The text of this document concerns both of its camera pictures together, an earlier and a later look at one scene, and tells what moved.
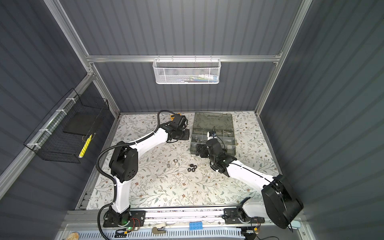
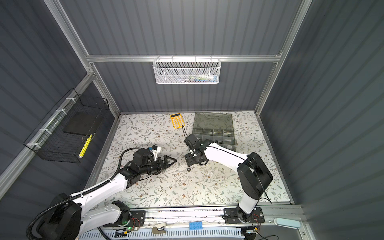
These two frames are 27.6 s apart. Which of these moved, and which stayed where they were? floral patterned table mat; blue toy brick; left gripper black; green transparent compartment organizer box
Moved: left gripper black
Stayed: floral patterned table mat; blue toy brick; green transparent compartment organizer box
